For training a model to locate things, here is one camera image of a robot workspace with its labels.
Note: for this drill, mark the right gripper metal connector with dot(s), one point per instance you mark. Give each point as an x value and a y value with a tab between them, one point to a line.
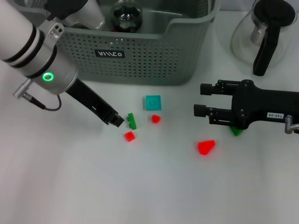
289	126

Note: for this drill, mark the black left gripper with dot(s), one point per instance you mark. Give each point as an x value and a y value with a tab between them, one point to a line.
91	100

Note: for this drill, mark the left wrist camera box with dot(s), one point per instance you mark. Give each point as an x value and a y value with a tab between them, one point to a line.
79	11

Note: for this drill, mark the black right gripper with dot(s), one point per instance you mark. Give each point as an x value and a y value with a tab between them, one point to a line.
255	101

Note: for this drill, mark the small red square brick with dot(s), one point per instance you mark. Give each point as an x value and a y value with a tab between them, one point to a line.
129	136

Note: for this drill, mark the grey-green perforated storage bin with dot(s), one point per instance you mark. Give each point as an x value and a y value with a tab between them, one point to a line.
151	63

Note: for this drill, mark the green sloped brick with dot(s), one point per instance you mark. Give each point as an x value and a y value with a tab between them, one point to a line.
236	132

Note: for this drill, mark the teal square brick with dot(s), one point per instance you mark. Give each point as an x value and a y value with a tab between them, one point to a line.
154	102

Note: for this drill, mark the glass teacup black holder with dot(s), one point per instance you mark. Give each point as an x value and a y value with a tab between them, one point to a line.
126	16

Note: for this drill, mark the small red sloped brick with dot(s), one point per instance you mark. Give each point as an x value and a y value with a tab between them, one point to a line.
156	119

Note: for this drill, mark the green narrow studded brick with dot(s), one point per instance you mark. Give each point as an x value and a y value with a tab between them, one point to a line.
132	121

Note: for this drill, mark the large red wedge brick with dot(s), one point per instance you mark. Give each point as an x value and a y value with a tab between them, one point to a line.
205	147

